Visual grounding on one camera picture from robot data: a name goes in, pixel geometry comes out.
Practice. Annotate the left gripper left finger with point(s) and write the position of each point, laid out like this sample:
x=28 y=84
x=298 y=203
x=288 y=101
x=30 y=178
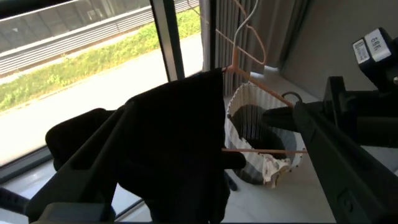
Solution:
x=62 y=193

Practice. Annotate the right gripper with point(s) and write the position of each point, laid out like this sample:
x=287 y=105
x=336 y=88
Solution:
x=367 y=118

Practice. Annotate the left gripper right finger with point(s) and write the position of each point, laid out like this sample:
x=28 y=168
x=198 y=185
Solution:
x=339 y=180

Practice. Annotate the pink clothes hanger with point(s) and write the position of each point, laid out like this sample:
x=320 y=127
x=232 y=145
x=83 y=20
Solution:
x=265 y=54
x=235 y=57

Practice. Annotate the black t-shirt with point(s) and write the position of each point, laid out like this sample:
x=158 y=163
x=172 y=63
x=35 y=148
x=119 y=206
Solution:
x=174 y=124

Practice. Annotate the white laundry basket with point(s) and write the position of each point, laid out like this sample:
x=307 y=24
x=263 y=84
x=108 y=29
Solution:
x=245 y=93

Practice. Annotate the cream printed garment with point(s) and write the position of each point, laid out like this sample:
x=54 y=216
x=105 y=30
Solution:
x=273 y=168

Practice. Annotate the grey curtain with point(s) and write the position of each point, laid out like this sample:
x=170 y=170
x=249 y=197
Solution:
x=280 y=31

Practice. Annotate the window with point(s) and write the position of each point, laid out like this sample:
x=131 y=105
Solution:
x=168 y=40

